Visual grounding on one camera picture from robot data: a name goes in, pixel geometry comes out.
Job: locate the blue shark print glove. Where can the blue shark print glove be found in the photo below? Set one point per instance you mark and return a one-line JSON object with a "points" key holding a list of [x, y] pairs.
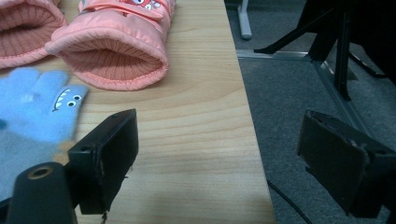
{"points": [[31, 105]]}

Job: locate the pink padded glove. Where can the pink padded glove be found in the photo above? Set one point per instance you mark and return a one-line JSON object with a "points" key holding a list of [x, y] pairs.
{"points": [[124, 37], [25, 18]]}

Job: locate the black metal stand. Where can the black metal stand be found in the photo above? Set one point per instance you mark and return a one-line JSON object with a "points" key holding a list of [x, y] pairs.
{"points": [[342, 46]]}

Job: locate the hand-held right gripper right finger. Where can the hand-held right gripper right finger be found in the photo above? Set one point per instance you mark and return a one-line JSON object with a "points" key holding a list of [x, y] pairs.
{"points": [[339, 161]]}

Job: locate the white table frame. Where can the white table frame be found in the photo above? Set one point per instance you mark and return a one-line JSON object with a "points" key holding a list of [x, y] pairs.
{"points": [[245, 21]]}

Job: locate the metal floor rail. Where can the metal floor rail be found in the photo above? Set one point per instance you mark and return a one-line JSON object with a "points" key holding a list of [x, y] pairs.
{"points": [[274, 55]]}

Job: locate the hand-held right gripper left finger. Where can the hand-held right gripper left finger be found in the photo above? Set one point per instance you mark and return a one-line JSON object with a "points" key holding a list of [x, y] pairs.
{"points": [[106, 155]]}

